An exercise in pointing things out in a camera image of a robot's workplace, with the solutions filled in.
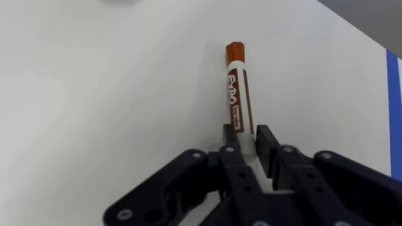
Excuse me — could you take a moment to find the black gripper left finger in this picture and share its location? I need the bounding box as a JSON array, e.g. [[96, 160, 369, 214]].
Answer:
[[102, 123, 267, 226]]

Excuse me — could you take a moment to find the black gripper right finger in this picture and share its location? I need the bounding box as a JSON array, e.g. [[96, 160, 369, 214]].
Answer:
[[255, 123, 402, 226]]

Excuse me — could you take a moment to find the red and white marker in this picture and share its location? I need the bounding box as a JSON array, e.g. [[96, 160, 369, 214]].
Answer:
[[224, 40, 274, 192]]

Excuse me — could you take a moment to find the blue tape line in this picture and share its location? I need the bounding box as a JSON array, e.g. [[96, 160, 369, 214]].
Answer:
[[385, 49, 402, 182]]

